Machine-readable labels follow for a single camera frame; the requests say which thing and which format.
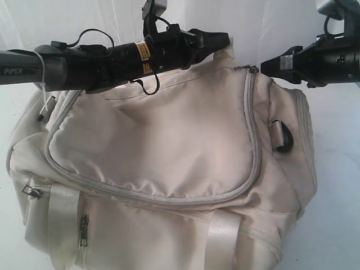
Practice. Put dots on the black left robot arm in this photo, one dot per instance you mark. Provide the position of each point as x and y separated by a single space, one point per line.
95 68

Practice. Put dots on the white backdrop curtain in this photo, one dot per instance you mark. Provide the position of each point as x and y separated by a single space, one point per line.
259 30

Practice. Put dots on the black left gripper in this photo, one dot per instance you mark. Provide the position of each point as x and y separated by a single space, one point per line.
175 48

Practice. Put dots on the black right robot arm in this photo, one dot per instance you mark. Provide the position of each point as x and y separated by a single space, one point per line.
351 29

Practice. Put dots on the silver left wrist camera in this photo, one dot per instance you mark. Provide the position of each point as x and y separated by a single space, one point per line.
154 8

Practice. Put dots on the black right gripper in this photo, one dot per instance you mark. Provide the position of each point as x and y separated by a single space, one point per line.
327 61

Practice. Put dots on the cream duffel bag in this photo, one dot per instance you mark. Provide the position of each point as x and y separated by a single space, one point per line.
212 172

